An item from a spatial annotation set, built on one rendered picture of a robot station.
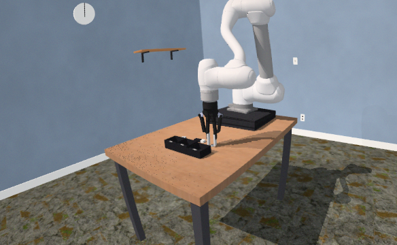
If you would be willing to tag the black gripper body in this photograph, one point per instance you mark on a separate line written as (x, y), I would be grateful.
(210, 108)

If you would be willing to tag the black rack of three bins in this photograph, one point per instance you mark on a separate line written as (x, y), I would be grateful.
(186, 146)

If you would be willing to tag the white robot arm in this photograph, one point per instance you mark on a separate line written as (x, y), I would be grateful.
(235, 75)

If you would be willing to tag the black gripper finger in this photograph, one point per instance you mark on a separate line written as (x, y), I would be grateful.
(205, 129)
(215, 129)

